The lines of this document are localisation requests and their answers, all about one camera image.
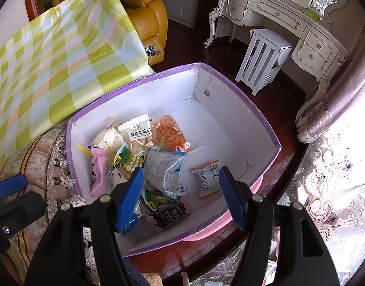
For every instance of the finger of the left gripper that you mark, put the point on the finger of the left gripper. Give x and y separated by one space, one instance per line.
20 213
12 185

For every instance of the white slatted stool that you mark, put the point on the white slatted stool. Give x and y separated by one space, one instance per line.
265 55

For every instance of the orange white snack packet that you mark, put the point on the orange white snack packet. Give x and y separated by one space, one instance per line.
208 178

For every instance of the pink floral curtain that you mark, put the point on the pink floral curtain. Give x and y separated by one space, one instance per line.
330 180

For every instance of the green checkered tablecloth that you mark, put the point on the green checkered tablecloth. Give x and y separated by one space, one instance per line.
66 58

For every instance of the green white snack packet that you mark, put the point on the green white snack packet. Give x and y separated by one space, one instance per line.
115 177

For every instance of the purple white storage box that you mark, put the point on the purple white storage box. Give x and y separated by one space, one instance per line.
217 118

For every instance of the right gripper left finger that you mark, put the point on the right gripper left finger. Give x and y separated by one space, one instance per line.
60 256

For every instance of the green yellow pea packet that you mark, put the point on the green yellow pea packet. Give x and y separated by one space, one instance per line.
126 160

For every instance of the blue cartoon snack bag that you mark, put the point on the blue cartoon snack bag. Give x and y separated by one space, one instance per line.
134 219

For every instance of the yellow leather armchair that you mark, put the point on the yellow leather armchair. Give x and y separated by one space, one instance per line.
150 20

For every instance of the sliced bread bag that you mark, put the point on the sliced bread bag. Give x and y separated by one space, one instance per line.
168 135

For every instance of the black pink snack packet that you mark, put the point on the black pink snack packet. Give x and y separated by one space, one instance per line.
170 216

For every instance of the small blue white candy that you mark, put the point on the small blue white candy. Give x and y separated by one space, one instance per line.
182 190

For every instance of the clear blue-edged snack bag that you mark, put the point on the clear blue-edged snack bag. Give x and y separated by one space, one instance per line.
162 169

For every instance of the large white bun bag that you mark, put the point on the large white bun bag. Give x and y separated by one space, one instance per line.
108 139

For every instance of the striped sofa cushion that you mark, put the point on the striped sofa cushion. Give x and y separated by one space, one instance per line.
43 162

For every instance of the ornate white dressing table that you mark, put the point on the ornate white dressing table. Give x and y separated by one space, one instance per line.
316 50

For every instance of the green yellow snack packet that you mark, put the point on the green yellow snack packet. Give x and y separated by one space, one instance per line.
155 199

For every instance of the white nut cake packet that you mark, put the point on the white nut cake packet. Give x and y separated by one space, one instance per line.
138 134

